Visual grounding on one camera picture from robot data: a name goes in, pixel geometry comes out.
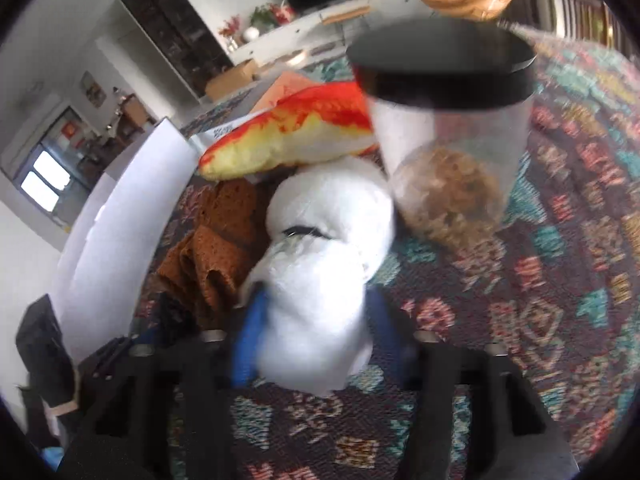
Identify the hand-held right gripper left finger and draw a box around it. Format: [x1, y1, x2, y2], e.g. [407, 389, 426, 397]
[60, 282, 273, 480]

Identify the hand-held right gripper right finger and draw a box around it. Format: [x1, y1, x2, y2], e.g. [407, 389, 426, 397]
[367, 287, 583, 480]

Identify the white plush toy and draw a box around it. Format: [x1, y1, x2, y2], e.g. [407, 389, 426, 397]
[237, 156, 398, 396]

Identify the black cloth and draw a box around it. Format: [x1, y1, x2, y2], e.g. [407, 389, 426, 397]
[132, 290, 201, 343]

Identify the brown cloth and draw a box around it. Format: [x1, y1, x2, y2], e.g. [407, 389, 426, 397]
[155, 178, 271, 328]

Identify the white board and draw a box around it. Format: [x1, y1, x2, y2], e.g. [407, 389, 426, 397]
[52, 116, 201, 361]

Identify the colourful patterned woven blanket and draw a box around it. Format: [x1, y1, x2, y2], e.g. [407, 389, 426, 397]
[135, 25, 640, 480]

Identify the grey wipes packet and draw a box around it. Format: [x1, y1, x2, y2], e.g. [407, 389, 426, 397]
[187, 112, 271, 153]

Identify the black object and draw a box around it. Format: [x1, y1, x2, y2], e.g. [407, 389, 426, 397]
[15, 294, 81, 416]

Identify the orange and yellow plush toy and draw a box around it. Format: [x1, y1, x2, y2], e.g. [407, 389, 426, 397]
[198, 81, 379, 182]

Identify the clear jar with black lid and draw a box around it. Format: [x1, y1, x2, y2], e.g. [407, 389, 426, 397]
[346, 19, 538, 250]

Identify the clear bag with orange content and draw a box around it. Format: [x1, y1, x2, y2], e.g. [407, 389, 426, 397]
[250, 71, 321, 113]

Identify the wooden side table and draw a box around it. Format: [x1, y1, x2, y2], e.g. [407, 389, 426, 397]
[112, 92, 151, 133]

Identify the window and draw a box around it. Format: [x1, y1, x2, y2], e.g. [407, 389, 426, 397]
[12, 145, 73, 213]

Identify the cardboard box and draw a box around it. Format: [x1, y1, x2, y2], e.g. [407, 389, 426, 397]
[205, 58, 261, 102]

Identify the red flower bouquet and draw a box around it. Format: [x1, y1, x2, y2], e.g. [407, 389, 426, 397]
[218, 16, 243, 51]

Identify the white television cabinet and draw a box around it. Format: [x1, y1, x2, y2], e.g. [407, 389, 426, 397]
[227, 0, 431, 66]

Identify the dark glass cabinet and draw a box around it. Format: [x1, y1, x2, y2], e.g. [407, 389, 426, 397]
[118, 0, 235, 98]

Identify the green potted plant with red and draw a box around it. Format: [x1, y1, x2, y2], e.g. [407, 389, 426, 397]
[248, 2, 296, 31]

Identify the wooden stool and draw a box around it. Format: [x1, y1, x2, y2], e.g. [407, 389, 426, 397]
[320, 6, 373, 46]

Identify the framed wall picture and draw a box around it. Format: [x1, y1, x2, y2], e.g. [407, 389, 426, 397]
[80, 71, 107, 108]

